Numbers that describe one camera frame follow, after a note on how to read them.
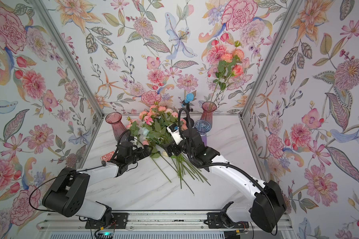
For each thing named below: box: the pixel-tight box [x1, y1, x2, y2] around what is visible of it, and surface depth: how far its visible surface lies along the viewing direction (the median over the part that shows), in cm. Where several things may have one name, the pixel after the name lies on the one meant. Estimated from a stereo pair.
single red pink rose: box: [231, 64, 244, 78], surface depth 89 cm
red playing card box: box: [100, 150, 115, 162], surface depth 97 cm
